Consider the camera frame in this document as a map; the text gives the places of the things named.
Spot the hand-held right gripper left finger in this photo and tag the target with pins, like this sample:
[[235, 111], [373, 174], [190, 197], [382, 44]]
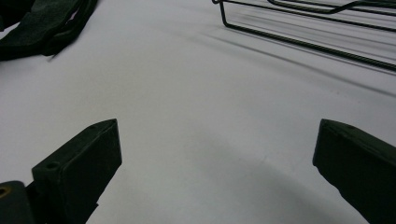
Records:
[[77, 171]]

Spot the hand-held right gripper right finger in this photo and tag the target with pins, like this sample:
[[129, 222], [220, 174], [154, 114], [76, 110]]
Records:
[[361, 168]]

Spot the dark cloth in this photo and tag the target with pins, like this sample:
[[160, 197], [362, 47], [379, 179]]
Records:
[[34, 28]]

